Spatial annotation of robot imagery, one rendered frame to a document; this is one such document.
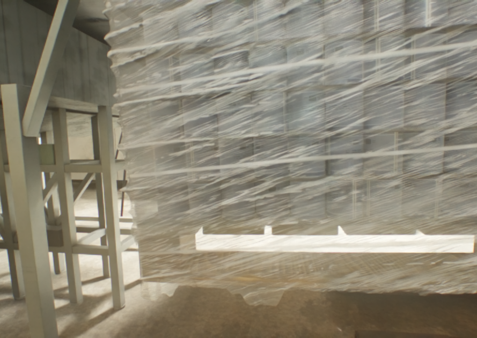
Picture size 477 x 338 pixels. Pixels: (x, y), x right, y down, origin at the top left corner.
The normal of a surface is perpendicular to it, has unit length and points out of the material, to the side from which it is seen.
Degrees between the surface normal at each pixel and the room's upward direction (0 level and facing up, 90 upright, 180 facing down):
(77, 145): 90
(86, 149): 90
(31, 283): 90
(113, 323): 0
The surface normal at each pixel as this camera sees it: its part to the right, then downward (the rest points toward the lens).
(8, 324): -0.01, -0.99
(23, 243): -0.14, 0.12
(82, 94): 0.99, 0.00
